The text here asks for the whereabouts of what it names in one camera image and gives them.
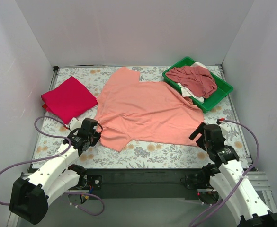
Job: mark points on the dusty rose t-shirt in tray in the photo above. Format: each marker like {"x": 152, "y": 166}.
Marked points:
{"x": 197, "y": 79}

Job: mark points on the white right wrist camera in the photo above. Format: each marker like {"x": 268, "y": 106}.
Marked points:
{"x": 226, "y": 131}

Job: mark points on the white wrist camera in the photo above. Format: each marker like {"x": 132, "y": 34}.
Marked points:
{"x": 74, "y": 124}
{"x": 226, "y": 131}

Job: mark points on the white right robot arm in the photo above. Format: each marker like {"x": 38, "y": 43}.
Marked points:
{"x": 227, "y": 177}

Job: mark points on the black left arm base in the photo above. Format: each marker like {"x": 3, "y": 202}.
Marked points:
{"x": 82, "y": 186}

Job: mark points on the floral patterned table mat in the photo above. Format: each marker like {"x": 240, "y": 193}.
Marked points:
{"x": 137, "y": 154}

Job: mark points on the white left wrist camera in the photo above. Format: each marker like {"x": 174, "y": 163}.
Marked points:
{"x": 74, "y": 124}

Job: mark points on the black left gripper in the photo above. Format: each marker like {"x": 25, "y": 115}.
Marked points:
{"x": 94, "y": 136}

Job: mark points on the folded crimson red t-shirt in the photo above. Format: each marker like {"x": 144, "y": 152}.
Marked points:
{"x": 68, "y": 100}

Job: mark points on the green plastic tray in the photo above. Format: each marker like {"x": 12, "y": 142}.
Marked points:
{"x": 223, "y": 88}

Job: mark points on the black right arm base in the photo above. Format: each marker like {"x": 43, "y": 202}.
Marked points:
{"x": 201, "y": 182}

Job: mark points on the white garment in tray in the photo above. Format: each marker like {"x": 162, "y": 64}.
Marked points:
{"x": 186, "y": 92}

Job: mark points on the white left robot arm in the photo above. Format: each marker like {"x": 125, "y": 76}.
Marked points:
{"x": 31, "y": 197}

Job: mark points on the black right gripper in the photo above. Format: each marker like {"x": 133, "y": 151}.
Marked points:
{"x": 198, "y": 135}

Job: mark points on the salmon pink t-shirt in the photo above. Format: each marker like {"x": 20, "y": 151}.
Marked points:
{"x": 129, "y": 109}

